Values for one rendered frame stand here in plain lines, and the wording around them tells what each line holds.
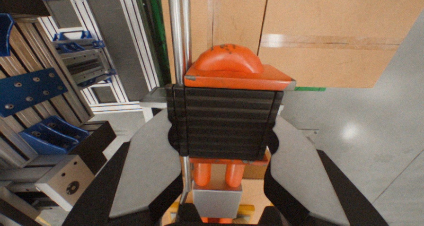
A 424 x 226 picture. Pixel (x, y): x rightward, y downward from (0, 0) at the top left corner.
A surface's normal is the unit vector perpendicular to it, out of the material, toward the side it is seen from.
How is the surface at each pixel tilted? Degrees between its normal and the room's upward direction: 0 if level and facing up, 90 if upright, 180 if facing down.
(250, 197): 0
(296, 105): 0
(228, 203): 1
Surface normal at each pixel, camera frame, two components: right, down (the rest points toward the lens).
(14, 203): 1.00, -0.06
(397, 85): -0.01, 0.49
